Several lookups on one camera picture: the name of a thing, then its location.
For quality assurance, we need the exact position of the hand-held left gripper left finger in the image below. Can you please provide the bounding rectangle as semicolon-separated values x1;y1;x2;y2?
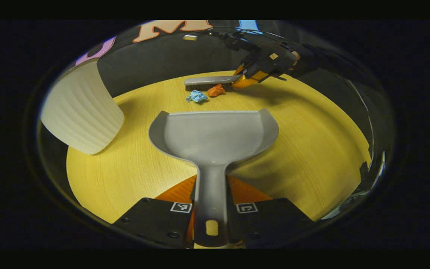
112;174;197;249

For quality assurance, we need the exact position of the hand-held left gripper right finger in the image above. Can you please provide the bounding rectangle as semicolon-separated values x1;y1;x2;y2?
226;175;317;249

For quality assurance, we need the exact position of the orange paper scrap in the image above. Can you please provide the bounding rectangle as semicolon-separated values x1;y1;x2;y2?
207;84;225;98

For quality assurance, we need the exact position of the small grey broom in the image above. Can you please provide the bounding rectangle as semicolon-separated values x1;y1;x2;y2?
184;75;242;92

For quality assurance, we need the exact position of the blue paper scrap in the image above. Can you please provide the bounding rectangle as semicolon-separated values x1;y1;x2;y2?
186;90;208;103

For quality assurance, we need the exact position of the grey plastic dustpan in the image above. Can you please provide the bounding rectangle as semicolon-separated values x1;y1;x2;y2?
148;108;280;248

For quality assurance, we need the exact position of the white ribbed garbage bin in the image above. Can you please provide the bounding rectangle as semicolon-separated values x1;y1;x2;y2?
40;60;125;155

